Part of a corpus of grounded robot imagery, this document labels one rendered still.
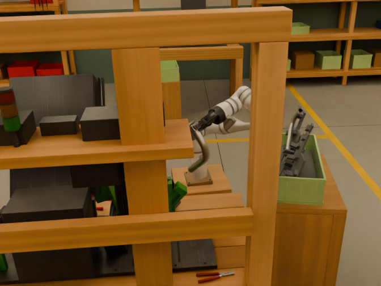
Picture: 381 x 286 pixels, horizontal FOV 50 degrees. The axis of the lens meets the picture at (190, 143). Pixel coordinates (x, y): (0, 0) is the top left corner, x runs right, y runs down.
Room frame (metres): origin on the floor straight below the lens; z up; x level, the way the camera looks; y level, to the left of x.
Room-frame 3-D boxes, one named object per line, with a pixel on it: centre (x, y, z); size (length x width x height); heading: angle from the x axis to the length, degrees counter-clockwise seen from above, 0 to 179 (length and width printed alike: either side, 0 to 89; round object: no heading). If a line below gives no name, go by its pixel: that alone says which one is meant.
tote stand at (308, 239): (2.25, -0.63, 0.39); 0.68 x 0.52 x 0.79; 174
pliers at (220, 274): (1.31, -0.09, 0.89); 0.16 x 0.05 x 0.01; 100
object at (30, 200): (1.38, 0.56, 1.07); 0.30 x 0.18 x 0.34; 94
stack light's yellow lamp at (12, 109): (1.22, 0.56, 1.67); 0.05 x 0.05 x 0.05
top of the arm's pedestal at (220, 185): (2.18, -0.05, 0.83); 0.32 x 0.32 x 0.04; 8
